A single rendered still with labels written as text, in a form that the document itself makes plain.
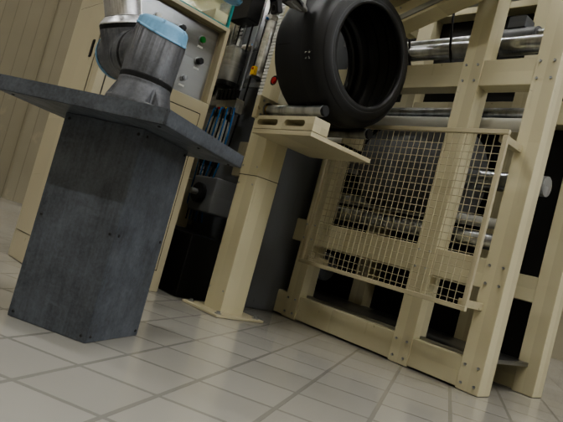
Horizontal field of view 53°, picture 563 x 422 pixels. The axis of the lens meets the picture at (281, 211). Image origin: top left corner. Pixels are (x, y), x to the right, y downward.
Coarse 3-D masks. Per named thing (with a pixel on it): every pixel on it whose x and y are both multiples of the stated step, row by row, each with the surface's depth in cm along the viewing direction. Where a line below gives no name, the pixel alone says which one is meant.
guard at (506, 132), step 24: (360, 144) 264; (504, 144) 212; (384, 168) 251; (336, 192) 268; (312, 216) 275; (360, 216) 254; (432, 216) 228; (432, 240) 225; (480, 240) 210; (312, 264) 267; (384, 264) 239
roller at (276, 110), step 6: (270, 108) 239; (276, 108) 236; (282, 108) 233; (288, 108) 230; (294, 108) 228; (300, 108) 225; (306, 108) 223; (312, 108) 220; (318, 108) 217; (324, 108) 217; (270, 114) 240; (276, 114) 237; (282, 114) 234; (288, 114) 231; (294, 114) 228; (300, 114) 226; (306, 114) 223; (312, 114) 220; (318, 114) 218; (324, 114) 217
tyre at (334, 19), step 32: (320, 0) 215; (352, 0) 216; (384, 0) 228; (288, 32) 221; (320, 32) 211; (352, 32) 257; (384, 32) 250; (288, 64) 221; (320, 64) 212; (352, 64) 260; (384, 64) 255; (288, 96) 230; (320, 96) 218; (352, 96) 262; (384, 96) 252; (352, 128) 235
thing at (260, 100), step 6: (258, 96) 240; (264, 96) 241; (258, 102) 240; (264, 102) 241; (270, 102) 243; (276, 102) 246; (258, 108) 239; (264, 108) 241; (252, 114) 241; (258, 114) 240; (264, 114) 241
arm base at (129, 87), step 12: (120, 72) 157; (132, 72) 154; (120, 84) 154; (132, 84) 153; (144, 84) 154; (156, 84) 155; (120, 96) 152; (132, 96) 151; (144, 96) 152; (156, 96) 155; (168, 96) 160; (168, 108) 159
